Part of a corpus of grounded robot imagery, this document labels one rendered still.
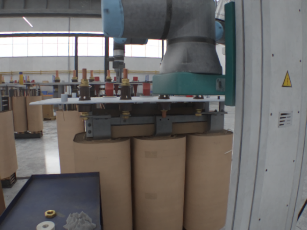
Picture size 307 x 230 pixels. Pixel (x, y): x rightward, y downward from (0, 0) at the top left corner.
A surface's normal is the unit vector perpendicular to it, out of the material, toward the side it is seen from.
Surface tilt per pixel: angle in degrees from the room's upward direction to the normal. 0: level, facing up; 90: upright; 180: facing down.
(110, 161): 90
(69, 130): 90
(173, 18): 117
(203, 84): 90
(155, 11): 105
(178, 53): 70
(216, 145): 90
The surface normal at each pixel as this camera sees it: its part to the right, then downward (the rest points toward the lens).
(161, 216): 0.30, 0.11
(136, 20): 0.16, 0.65
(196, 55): -0.01, -0.23
